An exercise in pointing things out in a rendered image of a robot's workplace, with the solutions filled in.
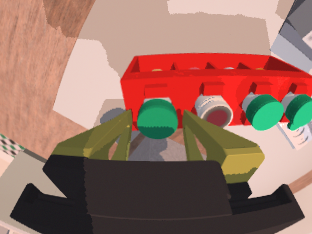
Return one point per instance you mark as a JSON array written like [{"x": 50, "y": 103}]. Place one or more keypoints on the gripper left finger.
[{"x": 96, "y": 142}]

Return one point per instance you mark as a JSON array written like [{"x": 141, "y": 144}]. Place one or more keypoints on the light grey flat mat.
[{"x": 115, "y": 31}]

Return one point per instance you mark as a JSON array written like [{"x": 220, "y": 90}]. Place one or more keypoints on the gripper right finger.
[{"x": 239, "y": 157}]

